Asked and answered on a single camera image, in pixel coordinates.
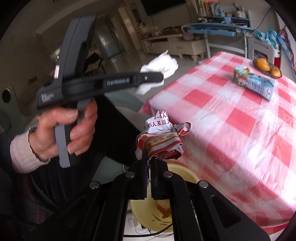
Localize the red white snack wrapper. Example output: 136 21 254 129
135 110 191 160

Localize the white tissue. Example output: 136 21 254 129
134 50 179 95

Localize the light blue milk carton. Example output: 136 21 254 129
233 66 275 101

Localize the pink sleeve left forearm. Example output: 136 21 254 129
10 128 50 174

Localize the yellow plastic trash bucket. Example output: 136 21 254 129
128 163 201 235

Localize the person's left hand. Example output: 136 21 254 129
29 99 97 161

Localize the black folding chair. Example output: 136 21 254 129
84 52 106 76

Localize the red white checkered tablecloth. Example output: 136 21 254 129
140 52 295 234

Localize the white TV cabinet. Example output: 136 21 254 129
140 34 207 61

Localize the pink kettlebell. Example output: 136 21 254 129
181 25 195 41

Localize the orange fruit left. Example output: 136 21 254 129
253 58 270 72

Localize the orange fruit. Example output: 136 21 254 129
269 67 282 78
253 58 270 72

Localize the row of books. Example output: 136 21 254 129
196 0 220 17

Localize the orange fruit right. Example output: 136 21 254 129
269 67 282 78

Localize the blue study desk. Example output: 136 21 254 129
181 11 254 58

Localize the white plastic stool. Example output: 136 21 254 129
247 38 280 67

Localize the light blue crumpled cloth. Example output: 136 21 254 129
253 30 280 50

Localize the colourful hanging bag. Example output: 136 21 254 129
276 28 295 77

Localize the black cable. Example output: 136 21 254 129
123 222 174 238

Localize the black wall television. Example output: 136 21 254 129
140 0 186 16

